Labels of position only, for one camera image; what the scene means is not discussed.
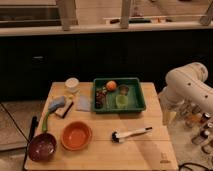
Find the white dish brush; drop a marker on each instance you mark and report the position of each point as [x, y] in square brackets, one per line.
[119, 137]

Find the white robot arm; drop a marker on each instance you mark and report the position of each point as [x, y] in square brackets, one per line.
[186, 83]

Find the orange red bowl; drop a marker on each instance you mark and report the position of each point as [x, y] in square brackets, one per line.
[76, 136]

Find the dark maroon bowl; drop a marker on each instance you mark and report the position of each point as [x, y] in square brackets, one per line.
[42, 147]

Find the orange fruit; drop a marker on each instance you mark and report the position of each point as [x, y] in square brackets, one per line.
[111, 85]

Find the dark brown food pile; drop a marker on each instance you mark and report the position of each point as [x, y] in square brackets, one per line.
[100, 97]

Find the green plastic tray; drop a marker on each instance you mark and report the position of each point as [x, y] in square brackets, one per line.
[136, 103]

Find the small dark glass jar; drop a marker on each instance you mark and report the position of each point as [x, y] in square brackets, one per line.
[123, 89]

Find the green translucent cup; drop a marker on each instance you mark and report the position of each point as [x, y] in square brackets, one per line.
[121, 101]

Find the grey folded cloth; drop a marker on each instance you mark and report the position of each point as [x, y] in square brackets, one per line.
[83, 104]

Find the small white cup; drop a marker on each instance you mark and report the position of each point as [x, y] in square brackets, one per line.
[72, 85]

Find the wooden block with black edge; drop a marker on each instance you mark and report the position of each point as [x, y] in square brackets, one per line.
[62, 111]

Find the spice bottle rack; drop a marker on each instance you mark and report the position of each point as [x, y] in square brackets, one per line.
[191, 125]

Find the green handled utensil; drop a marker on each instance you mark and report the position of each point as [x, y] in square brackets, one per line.
[45, 123]

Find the black handled tool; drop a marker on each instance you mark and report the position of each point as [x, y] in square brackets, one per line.
[34, 124]

